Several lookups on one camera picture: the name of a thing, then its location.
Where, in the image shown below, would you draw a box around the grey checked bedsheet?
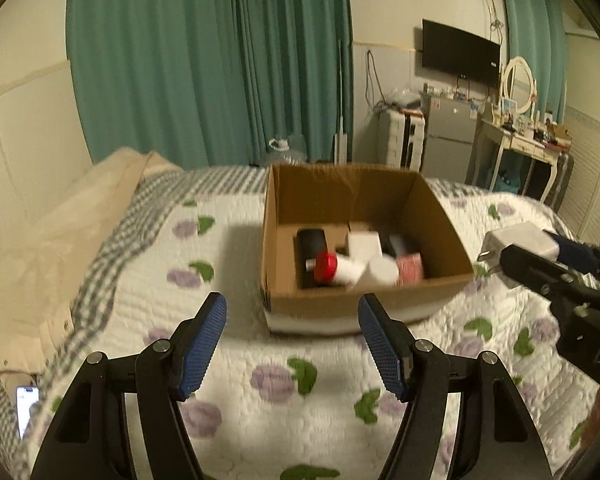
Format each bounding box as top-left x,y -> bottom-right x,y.
0,165 -> 576,480

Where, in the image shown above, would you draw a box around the smartphone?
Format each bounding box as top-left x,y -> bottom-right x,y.
16,386 -> 41,440

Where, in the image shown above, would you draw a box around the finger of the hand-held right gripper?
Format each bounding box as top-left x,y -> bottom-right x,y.
499,244 -> 588,313
544,230 -> 600,275

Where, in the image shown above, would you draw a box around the brown cardboard box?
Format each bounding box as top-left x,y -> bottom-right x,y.
261,162 -> 476,336

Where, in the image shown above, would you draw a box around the black tube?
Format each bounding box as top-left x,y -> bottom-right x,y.
295,228 -> 341,289

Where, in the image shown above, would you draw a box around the white dressing table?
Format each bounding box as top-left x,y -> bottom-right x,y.
467,116 -> 573,206

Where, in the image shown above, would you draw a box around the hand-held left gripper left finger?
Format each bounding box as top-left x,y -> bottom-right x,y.
30,291 -> 228,480

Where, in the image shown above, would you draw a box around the small open cardboard box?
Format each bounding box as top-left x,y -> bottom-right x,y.
550,122 -> 574,149

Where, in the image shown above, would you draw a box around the white suitcase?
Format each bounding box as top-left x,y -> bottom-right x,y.
384,109 -> 426,171

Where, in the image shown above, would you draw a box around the clear plastic bag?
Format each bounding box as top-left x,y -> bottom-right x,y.
387,87 -> 423,111

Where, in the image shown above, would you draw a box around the white cylindrical plug device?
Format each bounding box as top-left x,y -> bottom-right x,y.
352,256 -> 400,288

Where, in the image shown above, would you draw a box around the dark suitcase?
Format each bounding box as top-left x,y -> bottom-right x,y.
550,152 -> 576,213

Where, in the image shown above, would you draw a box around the white floral quilt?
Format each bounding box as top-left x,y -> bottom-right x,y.
25,192 -> 600,480

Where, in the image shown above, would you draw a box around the white power adapter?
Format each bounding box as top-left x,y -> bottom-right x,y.
481,222 -> 560,277
347,230 -> 382,259

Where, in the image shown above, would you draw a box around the black wall cables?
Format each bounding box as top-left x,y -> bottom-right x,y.
365,49 -> 388,113

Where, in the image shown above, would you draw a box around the black television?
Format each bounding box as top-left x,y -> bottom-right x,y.
421,18 -> 502,90

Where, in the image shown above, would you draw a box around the grey small fridge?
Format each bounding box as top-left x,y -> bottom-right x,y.
422,95 -> 481,183

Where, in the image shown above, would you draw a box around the red patterned small box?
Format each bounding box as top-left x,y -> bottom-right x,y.
396,254 -> 425,287

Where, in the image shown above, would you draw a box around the cream louvred wardrobe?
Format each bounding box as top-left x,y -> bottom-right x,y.
560,30 -> 600,251

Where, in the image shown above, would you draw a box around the white mop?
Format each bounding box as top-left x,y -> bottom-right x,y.
333,40 -> 351,165

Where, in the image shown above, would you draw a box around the beige jacket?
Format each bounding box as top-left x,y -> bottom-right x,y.
0,147 -> 183,386

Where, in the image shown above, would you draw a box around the light green curtain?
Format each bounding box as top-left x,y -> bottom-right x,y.
497,0 -> 570,126

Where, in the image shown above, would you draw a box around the white oval mirror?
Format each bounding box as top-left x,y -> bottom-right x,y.
500,56 -> 537,118

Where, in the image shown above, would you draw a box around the white bottle with red cap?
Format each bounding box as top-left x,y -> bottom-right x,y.
314,251 -> 366,286

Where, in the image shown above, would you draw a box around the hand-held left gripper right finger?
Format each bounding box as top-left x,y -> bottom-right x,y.
357,293 -> 553,480

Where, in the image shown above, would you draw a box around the clear water jug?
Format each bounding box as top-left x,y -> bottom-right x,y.
267,134 -> 308,166

